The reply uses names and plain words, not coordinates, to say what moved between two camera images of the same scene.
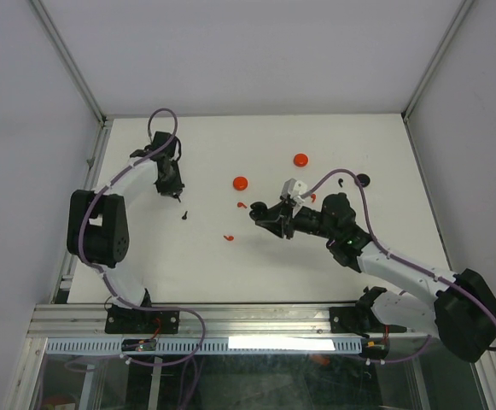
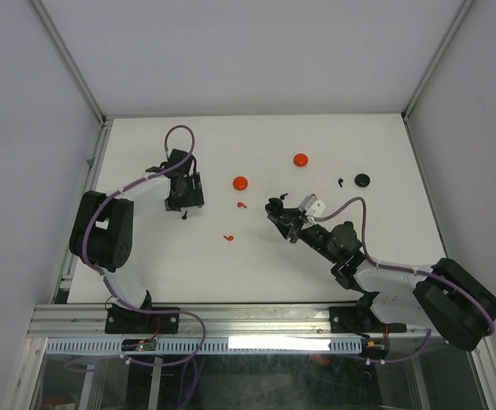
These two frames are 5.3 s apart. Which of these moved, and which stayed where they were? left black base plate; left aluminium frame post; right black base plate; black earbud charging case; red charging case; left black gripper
Moved: left black gripper; black earbud charging case
Stayed: red charging case; right black base plate; left black base plate; left aluminium frame post
